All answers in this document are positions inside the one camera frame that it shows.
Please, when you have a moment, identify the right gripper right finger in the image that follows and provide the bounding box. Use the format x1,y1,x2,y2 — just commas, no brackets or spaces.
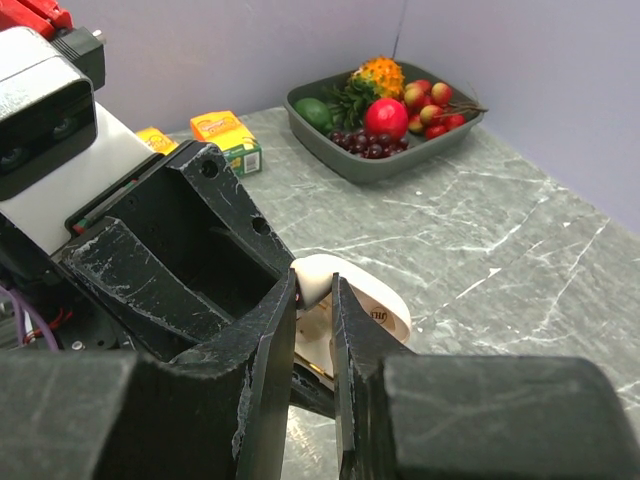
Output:
332,276,639,479

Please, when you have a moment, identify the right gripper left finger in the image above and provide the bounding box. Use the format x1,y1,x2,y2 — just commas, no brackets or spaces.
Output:
1,273,296,479

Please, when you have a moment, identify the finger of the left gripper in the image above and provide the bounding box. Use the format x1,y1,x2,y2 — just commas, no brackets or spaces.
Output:
167,140,293,280
59,217,234,362

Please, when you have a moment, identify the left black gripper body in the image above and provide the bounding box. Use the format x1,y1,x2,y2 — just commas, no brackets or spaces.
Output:
73,154,279,318

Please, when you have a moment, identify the beige earbud charging case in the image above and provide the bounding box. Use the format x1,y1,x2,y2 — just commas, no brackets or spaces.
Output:
295,254,412,389

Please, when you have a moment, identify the beige earbud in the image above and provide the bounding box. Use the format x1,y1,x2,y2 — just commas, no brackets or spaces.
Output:
291,257,333,310

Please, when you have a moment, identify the orange juice box left upper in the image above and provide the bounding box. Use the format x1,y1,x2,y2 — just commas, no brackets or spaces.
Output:
190,110,263,177

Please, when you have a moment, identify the orange juice box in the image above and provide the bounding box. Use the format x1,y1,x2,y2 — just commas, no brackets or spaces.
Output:
190,110,263,177
136,127,178,155

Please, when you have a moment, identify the orange juice box left lower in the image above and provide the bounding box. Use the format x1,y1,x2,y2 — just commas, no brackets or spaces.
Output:
136,127,178,155

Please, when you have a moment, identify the green avocado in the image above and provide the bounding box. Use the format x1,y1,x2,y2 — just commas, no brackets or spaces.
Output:
294,97,334,135

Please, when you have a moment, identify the dark grape bunch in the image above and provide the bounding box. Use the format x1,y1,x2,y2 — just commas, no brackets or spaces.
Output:
328,129,409,160

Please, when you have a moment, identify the grey fruit tray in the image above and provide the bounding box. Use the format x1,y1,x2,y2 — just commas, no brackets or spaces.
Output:
284,61,485,184

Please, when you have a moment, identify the red apple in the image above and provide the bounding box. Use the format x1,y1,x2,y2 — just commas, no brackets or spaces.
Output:
364,98,409,140

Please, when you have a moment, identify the orange pineapple toy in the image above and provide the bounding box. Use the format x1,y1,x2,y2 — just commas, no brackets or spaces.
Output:
323,56,405,130

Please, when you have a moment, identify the red lychee bunch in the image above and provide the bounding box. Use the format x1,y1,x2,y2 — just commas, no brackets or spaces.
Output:
402,79,488,140

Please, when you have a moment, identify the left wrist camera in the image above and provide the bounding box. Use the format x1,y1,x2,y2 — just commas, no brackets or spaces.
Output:
1,1,153,255

